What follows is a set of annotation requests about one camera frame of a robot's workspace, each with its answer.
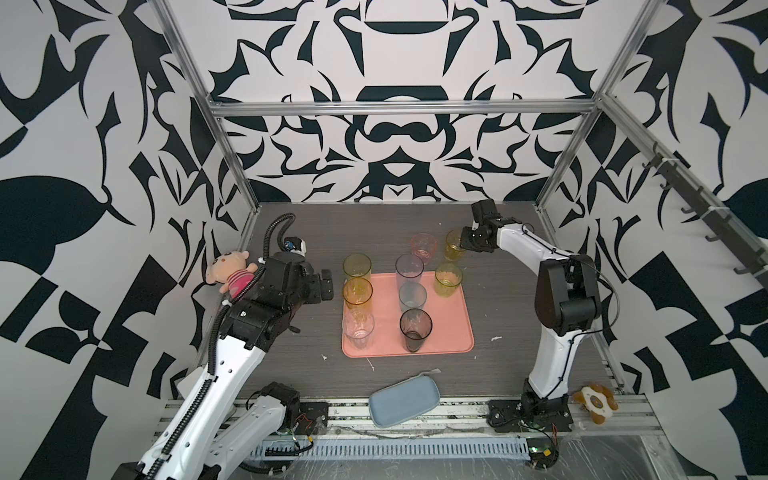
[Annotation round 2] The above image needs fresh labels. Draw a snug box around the small pink glass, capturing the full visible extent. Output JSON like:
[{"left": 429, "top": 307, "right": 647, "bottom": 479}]
[{"left": 410, "top": 233, "right": 438, "bottom": 265}]

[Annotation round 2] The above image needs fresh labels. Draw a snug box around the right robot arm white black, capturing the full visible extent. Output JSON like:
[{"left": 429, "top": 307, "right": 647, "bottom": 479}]
[{"left": 460, "top": 200, "right": 602, "bottom": 419}]

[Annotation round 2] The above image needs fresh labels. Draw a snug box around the pink plastic tray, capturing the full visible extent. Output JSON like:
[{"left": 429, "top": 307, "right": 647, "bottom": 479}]
[{"left": 341, "top": 271, "right": 474, "bottom": 358}]

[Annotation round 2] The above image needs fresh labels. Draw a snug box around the tall amber glass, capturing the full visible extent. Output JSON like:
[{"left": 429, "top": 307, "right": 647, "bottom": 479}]
[{"left": 342, "top": 277, "right": 374, "bottom": 313}]

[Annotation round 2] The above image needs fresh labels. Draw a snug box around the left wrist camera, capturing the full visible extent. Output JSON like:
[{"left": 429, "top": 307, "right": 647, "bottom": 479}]
[{"left": 283, "top": 236, "right": 307, "bottom": 257}]

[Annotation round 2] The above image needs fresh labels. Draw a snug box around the teal frosted cup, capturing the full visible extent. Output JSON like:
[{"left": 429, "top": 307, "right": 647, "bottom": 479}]
[{"left": 398, "top": 282, "right": 428, "bottom": 312}]

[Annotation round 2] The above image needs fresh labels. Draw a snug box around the orange white plush toy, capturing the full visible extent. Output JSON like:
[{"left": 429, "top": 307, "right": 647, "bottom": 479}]
[{"left": 572, "top": 384, "right": 619, "bottom": 425}]

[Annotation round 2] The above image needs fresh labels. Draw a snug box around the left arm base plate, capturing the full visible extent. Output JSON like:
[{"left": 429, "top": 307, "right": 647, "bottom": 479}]
[{"left": 293, "top": 401, "right": 330, "bottom": 436}]

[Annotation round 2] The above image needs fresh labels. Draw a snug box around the small green circuit board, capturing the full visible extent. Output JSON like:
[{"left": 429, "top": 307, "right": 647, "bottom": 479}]
[{"left": 527, "top": 439, "right": 560, "bottom": 471}]

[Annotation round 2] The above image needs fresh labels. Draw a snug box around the pink plush doll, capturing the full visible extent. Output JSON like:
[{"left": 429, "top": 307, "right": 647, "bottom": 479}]
[{"left": 205, "top": 251, "right": 258, "bottom": 298}]

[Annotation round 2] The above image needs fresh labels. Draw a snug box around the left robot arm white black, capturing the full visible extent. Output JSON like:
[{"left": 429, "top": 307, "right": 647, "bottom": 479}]
[{"left": 113, "top": 252, "right": 334, "bottom": 479}]

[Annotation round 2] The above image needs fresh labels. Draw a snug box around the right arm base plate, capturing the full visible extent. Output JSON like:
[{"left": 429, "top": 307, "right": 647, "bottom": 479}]
[{"left": 486, "top": 396, "right": 573, "bottom": 433}]

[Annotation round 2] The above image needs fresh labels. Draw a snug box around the tall green glass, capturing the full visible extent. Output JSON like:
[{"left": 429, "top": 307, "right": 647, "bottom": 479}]
[{"left": 342, "top": 252, "right": 373, "bottom": 281}]

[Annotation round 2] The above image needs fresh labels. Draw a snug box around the wall hook rail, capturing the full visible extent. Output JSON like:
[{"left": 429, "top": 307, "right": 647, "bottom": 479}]
[{"left": 643, "top": 141, "right": 767, "bottom": 290}]

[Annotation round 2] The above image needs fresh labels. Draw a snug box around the clear stemmed glass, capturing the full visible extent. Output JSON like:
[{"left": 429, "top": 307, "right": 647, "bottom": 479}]
[{"left": 343, "top": 310, "right": 375, "bottom": 350}]

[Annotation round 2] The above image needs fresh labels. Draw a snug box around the white cable duct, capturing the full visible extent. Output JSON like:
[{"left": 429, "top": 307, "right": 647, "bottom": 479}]
[{"left": 251, "top": 438, "right": 530, "bottom": 461}]

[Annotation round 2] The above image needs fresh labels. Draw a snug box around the tall blue glass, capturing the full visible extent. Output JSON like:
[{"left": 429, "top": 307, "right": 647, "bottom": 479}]
[{"left": 394, "top": 254, "right": 424, "bottom": 289}]

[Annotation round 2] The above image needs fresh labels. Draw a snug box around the small yellow glass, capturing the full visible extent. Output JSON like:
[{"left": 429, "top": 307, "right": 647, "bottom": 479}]
[{"left": 444, "top": 229, "right": 465, "bottom": 262}]

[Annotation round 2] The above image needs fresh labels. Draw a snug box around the tall dark grey glass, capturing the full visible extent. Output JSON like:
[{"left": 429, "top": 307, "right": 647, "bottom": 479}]
[{"left": 399, "top": 308, "right": 433, "bottom": 353}]

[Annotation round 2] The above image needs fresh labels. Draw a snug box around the small green glass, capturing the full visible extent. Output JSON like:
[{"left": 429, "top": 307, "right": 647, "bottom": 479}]
[{"left": 434, "top": 262, "right": 463, "bottom": 298}]

